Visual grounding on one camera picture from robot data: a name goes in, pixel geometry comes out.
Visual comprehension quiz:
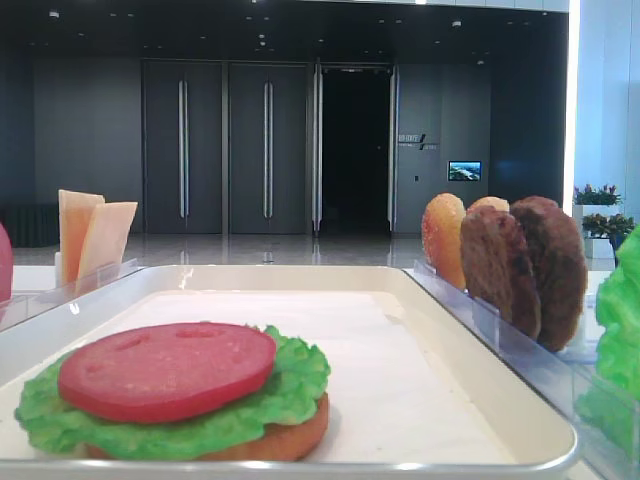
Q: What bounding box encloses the red tomato slice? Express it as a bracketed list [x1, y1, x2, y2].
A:
[57, 322, 276, 424]
[0, 225, 13, 302]

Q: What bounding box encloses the green lettuce leaf on tray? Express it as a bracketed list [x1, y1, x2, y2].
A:
[14, 326, 331, 461]

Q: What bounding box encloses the brown meat patty near tray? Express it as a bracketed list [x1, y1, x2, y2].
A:
[460, 205, 541, 339]

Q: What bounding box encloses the bun half under lettuce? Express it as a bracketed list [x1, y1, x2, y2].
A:
[81, 394, 329, 461]

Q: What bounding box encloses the yellow cheese slice near tray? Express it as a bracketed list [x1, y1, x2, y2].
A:
[75, 202, 137, 295]

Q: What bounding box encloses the brown meat patty outer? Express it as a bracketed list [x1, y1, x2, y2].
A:
[510, 196, 588, 352]

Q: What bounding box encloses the orange cheese slice outer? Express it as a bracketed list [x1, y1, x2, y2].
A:
[58, 189, 105, 285]

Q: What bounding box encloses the green lettuce leaf in holder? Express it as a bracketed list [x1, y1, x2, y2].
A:
[576, 230, 639, 454]

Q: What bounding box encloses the bun half near tray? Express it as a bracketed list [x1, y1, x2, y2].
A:
[421, 193, 466, 290]

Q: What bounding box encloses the dark double door middle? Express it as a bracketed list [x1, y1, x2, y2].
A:
[229, 64, 307, 234]

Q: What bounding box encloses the dark double door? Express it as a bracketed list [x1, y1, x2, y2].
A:
[229, 64, 307, 234]
[144, 61, 222, 234]

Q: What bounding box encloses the white rectangular metal tray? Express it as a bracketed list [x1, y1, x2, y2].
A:
[1, 266, 579, 479]

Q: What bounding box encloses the bun half outer right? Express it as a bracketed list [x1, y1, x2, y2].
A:
[467, 196, 510, 213]

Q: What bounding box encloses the dark double door left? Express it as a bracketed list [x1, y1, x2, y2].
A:
[144, 61, 222, 234]

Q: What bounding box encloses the flower planter upper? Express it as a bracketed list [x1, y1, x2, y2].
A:
[572, 184, 622, 238]

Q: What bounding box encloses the flower planter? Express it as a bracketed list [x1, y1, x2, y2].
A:
[572, 184, 622, 238]
[582, 213, 635, 259]

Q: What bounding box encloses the flower planter lower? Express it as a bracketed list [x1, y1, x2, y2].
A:
[582, 213, 635, 259]

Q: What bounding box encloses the wall display screen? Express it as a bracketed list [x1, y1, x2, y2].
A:
[447, 161, 482, 182]

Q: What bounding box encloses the clear left acrylic holder rail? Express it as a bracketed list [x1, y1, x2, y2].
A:
[1, 253, 142, 331]

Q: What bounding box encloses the clear acrylic holder rail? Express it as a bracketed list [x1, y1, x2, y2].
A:
[1, 253, 142, 331]
[408, 260, 639, 479]

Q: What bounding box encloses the clear right acrylic holder rail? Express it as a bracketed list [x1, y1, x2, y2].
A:
[408, 260, 639, 479]

